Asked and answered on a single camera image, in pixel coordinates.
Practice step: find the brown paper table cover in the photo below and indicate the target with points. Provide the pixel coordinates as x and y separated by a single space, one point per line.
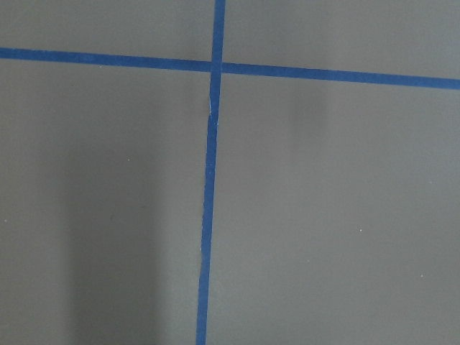
336 201

